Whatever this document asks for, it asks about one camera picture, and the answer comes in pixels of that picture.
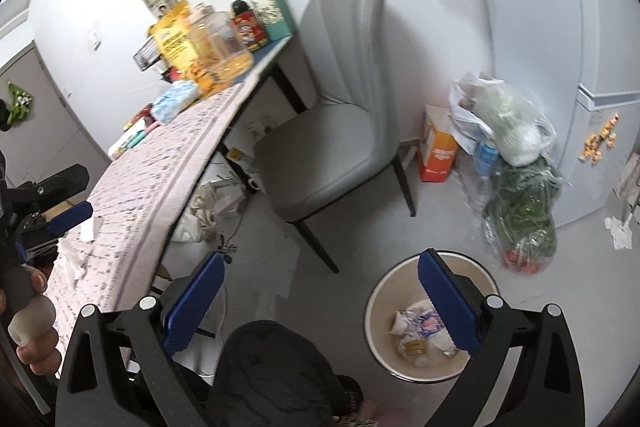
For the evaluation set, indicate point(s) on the orange and white carton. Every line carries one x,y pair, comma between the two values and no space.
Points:
440,152

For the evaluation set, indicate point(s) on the cluster of small fridge magnets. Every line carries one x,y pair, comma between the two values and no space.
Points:
597,142

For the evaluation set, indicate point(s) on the person's dark trouser leg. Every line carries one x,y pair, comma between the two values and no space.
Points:
275,372

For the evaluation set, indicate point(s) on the white refrigerator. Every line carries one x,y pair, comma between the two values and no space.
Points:
540,32

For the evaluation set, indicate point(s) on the white crumpled tissue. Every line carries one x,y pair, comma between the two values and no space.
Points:
72,257

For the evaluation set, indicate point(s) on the small tan box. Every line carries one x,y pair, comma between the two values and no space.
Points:
412,348

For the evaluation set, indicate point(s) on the green snack packet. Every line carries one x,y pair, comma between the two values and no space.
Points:
127,142

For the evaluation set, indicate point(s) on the black hanging item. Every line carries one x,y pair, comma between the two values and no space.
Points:
2,114

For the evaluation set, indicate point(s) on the clear plastic grocery bag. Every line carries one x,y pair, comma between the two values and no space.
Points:
510,122

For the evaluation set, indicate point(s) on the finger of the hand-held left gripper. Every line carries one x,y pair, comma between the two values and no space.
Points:
55,184
72,214

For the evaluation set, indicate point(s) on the white wrapper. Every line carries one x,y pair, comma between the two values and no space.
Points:
442,343

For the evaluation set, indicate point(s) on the pile of white bags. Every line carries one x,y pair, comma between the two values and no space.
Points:
205,212

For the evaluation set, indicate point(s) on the grey upholstered chair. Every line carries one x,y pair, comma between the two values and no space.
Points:
325,152

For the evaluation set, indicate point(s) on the table with patterned cloth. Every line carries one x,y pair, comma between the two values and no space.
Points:
165,167

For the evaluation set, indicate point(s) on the clear plastic jar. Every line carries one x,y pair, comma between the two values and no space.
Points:
220,42

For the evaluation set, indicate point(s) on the printed white tissue packet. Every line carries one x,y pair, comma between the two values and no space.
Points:
425,322

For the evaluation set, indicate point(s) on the person's left hand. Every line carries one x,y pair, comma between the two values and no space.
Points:
40,354

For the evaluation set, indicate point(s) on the crumpled white floor paper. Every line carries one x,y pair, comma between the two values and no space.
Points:
620,232

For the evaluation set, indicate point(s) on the yellow snack bag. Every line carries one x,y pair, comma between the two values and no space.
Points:
172,47

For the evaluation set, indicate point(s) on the bag of green vegetables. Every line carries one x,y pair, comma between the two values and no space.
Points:
520,217

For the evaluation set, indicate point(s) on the red printed can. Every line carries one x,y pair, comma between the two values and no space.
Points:
248,29

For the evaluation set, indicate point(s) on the blue label water bottle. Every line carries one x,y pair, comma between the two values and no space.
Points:
484,157

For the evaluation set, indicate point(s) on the red snack packet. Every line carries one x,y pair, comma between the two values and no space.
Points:
142,114

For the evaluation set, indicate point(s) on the light blue tissue pack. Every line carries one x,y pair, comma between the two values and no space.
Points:
172,102

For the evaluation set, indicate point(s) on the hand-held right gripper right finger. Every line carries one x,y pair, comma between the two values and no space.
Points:
447,302

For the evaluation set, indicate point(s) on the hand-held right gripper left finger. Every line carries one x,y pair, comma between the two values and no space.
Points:
197,302

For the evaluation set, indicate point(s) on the beige trash bin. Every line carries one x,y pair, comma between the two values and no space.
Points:
395,292

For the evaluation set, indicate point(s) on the beige paper note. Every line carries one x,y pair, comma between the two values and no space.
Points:
627,177

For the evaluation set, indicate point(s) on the green hanging plant decoration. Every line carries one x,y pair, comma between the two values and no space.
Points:
20,104

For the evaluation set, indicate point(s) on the black slipper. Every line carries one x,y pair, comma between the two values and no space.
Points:
352,399

